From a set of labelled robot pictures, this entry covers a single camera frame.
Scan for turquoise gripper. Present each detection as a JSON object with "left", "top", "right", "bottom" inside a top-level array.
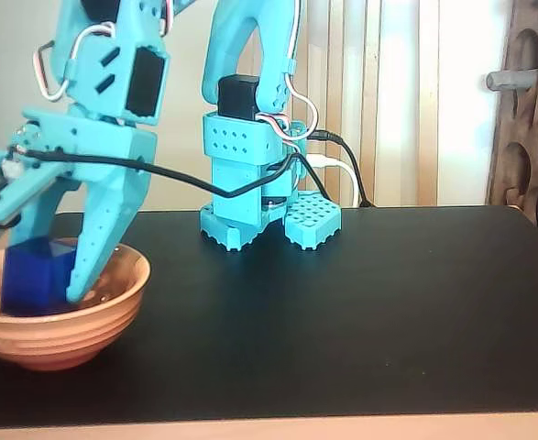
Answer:
[{"left": 7, "top": 107, "right": 159, "bottom": 303}]

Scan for blue cube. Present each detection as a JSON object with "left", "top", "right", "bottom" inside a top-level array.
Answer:
[{"left": 0, "top": 236, "right": 80, "bottom": 317}]

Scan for turquoise perforated robot base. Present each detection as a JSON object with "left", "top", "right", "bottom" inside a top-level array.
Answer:
[{"left": 199, "top": 191, "right": 343, "bottom": 252}]

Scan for orange ribbed bowl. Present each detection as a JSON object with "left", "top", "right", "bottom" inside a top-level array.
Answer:
[{"left": 0, "top": 236, "right": 152, "bottom": 372}]

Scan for black table mat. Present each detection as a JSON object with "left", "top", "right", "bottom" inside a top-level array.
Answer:
[{"left": 0, "top": 204, "right": 538, "bottom": 418}]

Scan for wooden slatted panel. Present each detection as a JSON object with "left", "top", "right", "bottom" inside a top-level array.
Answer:
[{"left": 245, "top": 0, "right": 442, "bottom": 207}]

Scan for wooden wine rack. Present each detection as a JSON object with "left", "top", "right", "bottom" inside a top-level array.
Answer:
[{"left": 486, "top": 0, "right": 538, "bottom": 256}]

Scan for grey bottle neck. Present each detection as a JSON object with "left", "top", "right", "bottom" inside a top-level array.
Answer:
[{"left": 486, "top": 69, "right": 538, "bottom": 92}]

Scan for turquoise wrist camera mount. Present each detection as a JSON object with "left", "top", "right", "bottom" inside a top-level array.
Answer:
[{"left": 0, "top": 147, "right": 75, "bottom": 226}]

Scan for black camera cable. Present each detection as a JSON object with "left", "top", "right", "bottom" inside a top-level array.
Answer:
[{"left": 18, "top": 147, "right": 332, "bottom": 203}]

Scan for white red servo wire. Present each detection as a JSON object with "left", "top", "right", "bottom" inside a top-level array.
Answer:
[
  {"left": 33, "top": 25, "right": 119, "bottom": 103},
  {"left": 254, "top": 0, "right": 320, "bottom": 139}
]

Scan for white cable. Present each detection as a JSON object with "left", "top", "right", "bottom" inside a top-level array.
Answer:
[{"left": 307, "top": 155, "right": 361, "bottom": 205}]

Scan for black power cable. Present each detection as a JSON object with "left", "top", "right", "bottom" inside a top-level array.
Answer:
[{"left": 309, "top": 130, "right": 375, "bottom": 208}]

